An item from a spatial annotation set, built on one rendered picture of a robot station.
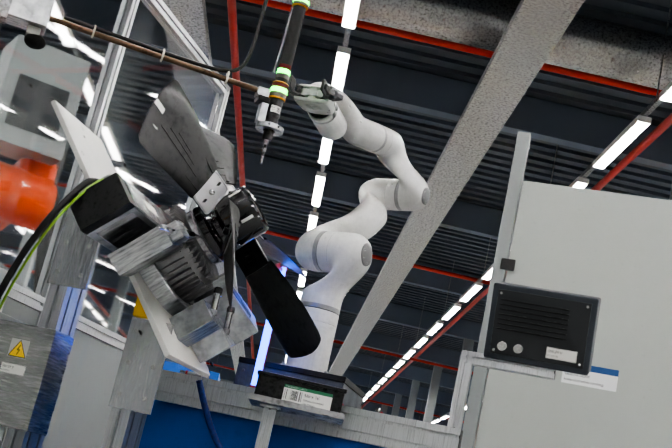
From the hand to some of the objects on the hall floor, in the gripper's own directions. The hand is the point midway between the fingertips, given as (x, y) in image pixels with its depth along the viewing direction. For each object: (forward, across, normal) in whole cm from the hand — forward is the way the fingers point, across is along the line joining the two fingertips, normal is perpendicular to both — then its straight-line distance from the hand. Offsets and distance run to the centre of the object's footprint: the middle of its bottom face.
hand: (307, 83), depth 301 cm
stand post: (+32, -9, +166) cm, 169 cm away
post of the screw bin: (0, +12, +166) cm, 166 cm away
